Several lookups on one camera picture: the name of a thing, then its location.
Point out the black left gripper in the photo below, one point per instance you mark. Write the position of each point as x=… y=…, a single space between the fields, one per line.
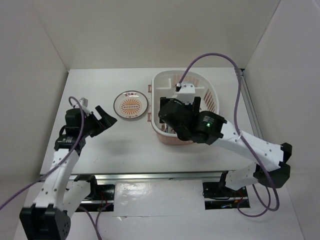
x=107 y=120

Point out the red character white plate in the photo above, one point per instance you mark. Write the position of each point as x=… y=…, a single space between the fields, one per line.
x=170 y=130

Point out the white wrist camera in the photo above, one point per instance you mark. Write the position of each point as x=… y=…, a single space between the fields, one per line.
x=186 y=93
x=84 y=104

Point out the orange sunburst plate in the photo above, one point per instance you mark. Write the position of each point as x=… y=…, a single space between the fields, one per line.
x=131 y=105

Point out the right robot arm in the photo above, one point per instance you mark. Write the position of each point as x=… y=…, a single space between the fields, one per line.
x=269 y=161

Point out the aluminium front rail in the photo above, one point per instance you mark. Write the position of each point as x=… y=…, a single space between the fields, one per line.
x=112 y=178

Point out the aluminium right side rail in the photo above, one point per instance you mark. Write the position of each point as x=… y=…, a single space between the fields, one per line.
x=246 y=114

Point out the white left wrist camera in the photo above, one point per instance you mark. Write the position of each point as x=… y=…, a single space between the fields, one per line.
x=84 y=104

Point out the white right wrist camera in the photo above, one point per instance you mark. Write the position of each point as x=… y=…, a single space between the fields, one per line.
x=186 y=93

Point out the white and pink dish rack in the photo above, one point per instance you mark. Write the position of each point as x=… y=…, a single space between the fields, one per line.
x=164 y=85

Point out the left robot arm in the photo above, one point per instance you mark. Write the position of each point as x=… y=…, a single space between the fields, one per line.
x=49 y=216

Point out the aluminium rail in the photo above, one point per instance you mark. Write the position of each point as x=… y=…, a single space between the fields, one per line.
x=246 y=114
x=112 y=178

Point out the green rimmed white plate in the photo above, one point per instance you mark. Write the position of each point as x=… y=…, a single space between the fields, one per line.
x=164 y=128

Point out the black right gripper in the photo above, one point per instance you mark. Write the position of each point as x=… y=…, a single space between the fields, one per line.
x=192 y=108

